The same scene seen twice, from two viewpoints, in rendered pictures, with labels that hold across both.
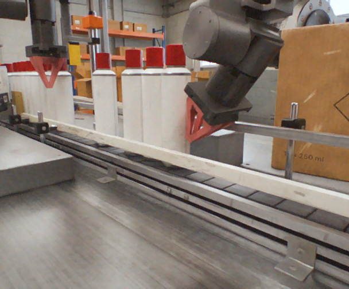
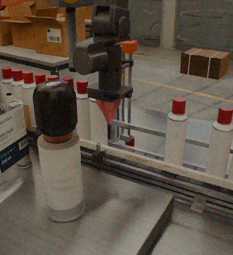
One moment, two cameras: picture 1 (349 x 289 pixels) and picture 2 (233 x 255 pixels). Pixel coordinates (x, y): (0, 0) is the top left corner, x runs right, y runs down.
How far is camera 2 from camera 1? 61 cm
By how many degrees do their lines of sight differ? 21
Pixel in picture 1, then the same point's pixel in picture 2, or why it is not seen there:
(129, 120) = (220, 162)
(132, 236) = not seen: outside the picture
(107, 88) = (184, 130)
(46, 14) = (119, 61)
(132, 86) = (227, 139)
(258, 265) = not seen: outside the picture
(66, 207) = (212, 246)
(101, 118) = (177, 153)
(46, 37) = (118, 83)
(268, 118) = (142, 38)
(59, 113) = (99, 135)
